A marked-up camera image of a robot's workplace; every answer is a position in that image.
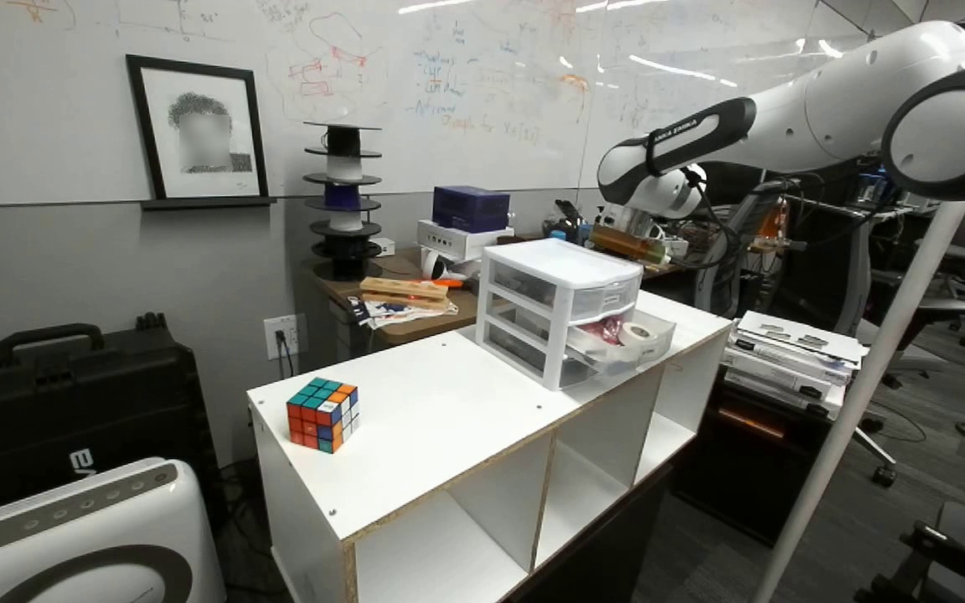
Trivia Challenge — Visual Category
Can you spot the white wall outlet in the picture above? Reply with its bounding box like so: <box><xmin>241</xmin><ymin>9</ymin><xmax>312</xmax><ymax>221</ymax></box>
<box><xmin>260</xmin><ymin>311</ymin><xmax>305</xmax><ymax>366</ymax></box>

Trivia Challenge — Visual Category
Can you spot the black hard carrying case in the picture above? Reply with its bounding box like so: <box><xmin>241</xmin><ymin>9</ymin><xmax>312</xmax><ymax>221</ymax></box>
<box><xmin>0</xmin><ymin>307</ymin><xmax>219</xmax><ymax>530</ymax></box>

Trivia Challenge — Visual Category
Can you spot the white air purifier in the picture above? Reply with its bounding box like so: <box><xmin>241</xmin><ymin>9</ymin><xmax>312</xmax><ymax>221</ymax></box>
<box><xmin>0</xmin><ymin>453</ymin><xmax>231</xmax><ymax>603</ymax></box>

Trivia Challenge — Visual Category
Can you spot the black low cabinet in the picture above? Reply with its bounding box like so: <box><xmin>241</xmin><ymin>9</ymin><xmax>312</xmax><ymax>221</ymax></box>
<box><xmin>668</xmin><ymin>371</ymin><xmax>844</xmax><ymax>552</ymax></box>

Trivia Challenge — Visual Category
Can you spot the orange bar handle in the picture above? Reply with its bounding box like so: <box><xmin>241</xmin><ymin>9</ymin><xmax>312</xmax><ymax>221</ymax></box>
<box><xmin>713</xmin><ymin>406</ymin><xmax>792</xmax><ymax>445</ymax></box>

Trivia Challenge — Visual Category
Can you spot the white cubby shelf cabinet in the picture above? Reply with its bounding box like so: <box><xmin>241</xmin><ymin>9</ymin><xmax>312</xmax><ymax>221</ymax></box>
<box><xmin>241</xmin><ymin>288</ymin><xmax>736</xmax><ymax>603</ymax></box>

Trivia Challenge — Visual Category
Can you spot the white cardboard box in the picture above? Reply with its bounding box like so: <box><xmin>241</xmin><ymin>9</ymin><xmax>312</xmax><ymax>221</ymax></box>
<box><xmin>413</xmin><ymin>216</ymin><xmax>517</xmax><ymax>267</ymax></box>

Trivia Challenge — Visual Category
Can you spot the translucent plastic drawer unit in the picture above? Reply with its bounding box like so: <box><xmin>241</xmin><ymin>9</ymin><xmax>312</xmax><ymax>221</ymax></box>
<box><xmin>472</xmin><ymin>234</ymin><xmax>649</xmax><ymax>395</ymax></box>

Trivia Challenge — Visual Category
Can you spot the printed paper sheet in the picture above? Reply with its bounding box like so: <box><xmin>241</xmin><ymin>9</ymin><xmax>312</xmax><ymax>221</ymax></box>
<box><xmin>347</xmin><ymin>293</ymin><xmax>463</xmax><ymax>334</ymax></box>

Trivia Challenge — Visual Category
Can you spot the whiteboard with writing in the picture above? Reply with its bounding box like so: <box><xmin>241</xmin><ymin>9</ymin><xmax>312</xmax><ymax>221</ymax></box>
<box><xmin>0</xmin><ymin>0</ymin><xmax>881</xmax><ymax>211</ymax></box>

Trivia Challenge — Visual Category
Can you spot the black picture frame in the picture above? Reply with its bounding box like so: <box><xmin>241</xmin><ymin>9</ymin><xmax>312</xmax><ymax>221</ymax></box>
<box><xmin>119</xmin><ymin>51</ymin><xmax>274</xmax><ymax>211</ymax></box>

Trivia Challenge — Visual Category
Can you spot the red packet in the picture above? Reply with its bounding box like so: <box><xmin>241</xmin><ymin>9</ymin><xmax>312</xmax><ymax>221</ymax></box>
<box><xmin>587</xmin><ymin>316</ymin><xmax>634</xmax><ymax>353</ymax></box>

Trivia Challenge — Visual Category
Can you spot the Rubik's cube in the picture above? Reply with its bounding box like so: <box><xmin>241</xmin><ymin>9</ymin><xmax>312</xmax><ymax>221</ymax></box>
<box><xmin>283</xmin><ymin>374</ymin><xmax>366</xmax><ymax>455</ymax></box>

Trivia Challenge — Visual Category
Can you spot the light wooden board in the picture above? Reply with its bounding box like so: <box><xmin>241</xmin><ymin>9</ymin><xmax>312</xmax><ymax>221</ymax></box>
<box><xmin>356</xmin><ymin>275</ymin><xmax>455</xmax><ymax>305</ymax></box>

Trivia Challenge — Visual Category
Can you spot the purple box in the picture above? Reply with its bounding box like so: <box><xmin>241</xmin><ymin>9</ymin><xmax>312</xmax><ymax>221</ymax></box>
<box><xmin>427</xmin><ymin>180</ymin><xmax>517</xmax><ymax>239</ymax></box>

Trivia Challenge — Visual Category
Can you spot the stack of printed papers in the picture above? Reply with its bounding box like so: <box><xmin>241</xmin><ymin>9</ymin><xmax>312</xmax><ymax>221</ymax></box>
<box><xmin>721</xmin><ymin>307</ymin><xmax>872</xmax><ymax>411</ymax></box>

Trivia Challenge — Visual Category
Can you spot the black spool tower stand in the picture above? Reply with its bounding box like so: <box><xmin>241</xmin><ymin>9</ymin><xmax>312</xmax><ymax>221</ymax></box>
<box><xmin>300</xmin><ymin>103</ymin><xmax>389</xmax><ymax>285</ymax></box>

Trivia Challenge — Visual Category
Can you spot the yellow taped wrist camera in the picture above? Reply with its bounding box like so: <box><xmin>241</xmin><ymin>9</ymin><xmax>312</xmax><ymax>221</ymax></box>
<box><xmin>589</xmin><ymin>224</ymin><xmax>674</xmax><ymax>273</ymax></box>

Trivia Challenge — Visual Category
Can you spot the black floor stand base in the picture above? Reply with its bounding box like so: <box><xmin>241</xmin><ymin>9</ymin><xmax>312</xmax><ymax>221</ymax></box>
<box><xmin>853</xmin><ymin>516</ymin><xmax>965</xmax><ymax>603</ymax></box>

